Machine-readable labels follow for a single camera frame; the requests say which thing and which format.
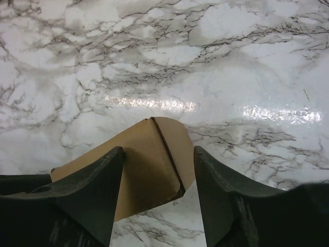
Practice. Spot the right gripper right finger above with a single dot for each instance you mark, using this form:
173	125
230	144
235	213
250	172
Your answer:
238	211

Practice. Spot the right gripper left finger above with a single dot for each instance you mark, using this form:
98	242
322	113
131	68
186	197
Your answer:
77	210

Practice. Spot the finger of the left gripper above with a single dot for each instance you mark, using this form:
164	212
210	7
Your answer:
12	184

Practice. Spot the brown cardboard box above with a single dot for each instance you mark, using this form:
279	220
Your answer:
158	166

